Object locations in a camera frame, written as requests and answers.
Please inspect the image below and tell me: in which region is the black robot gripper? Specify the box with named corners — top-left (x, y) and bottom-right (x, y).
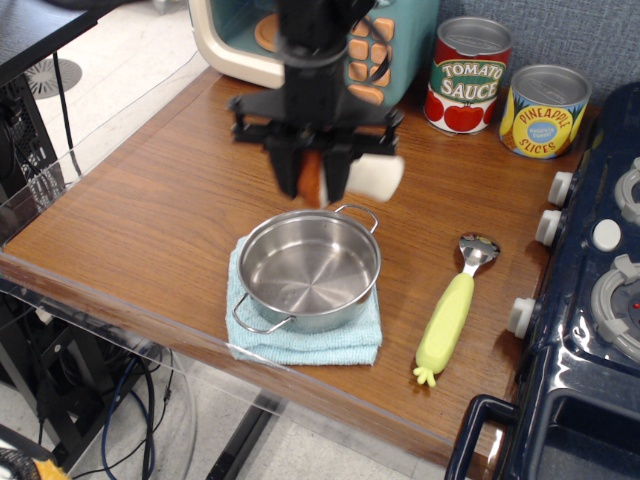
top-left (228, 44), bottom-right (402, 198)

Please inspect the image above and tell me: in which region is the plush brown white mushroom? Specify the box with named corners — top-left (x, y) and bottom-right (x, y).
top-left (296, 151), bottom-right (405, 209)

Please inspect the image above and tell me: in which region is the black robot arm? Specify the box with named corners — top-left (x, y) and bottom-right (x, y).
top-left (229, 1), bottom-right (404, 208)

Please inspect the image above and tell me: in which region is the stainless steel pot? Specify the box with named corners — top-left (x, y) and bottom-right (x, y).
top-left (232, 204), bottom-right (382, 335)

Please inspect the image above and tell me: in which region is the toy microwave oven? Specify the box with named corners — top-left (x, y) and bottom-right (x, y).
top-left (188, 0), bottom-right (440, 106)

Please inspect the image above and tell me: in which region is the tomato sauce can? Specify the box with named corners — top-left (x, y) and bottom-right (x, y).
top-left (424, 16), bottom-right (513, 134)

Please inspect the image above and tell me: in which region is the light blue folded cloth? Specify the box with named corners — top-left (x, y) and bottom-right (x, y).
top-left (225, 238), bottom-right (383, 366)

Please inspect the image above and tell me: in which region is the pineapple slices can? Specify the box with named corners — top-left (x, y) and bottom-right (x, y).
top-left (499, 64), bottom-right (592, 160)

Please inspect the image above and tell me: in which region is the black computer tower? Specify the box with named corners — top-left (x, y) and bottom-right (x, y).
top-left (1, 74), bottom-right (57, 202)

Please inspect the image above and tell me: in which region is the black table leg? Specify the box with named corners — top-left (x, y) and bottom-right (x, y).
top-left (205, 402), bottom-right (278, 480)

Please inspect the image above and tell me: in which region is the black desk at left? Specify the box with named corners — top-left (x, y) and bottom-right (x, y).
top-left (1, 1), bottom-right (125, 85)

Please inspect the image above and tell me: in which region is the clear acrylic table guard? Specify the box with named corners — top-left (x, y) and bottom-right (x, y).
top-left (1, 70), bottom-right (457, 457)

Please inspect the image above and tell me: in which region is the dark blue toy stove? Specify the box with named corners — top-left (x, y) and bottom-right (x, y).
top-left (446, 83), bottom-right (639, 479)

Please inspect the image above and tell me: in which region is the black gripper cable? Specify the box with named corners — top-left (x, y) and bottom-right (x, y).
top-left (360, 14), bottom-right (396, 85)

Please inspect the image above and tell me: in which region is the spoon with yellow-green handle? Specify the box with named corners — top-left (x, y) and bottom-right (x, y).
top-left (413, 233), bottom-right (501, 388)

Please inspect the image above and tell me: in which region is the blue cable under table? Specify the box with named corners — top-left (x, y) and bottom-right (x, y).
top-left (100, 355), bottom-right (156, 480)

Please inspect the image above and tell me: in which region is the black cable under table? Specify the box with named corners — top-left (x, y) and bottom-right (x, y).
top-left (69, 349), bottom-right (176, 480)

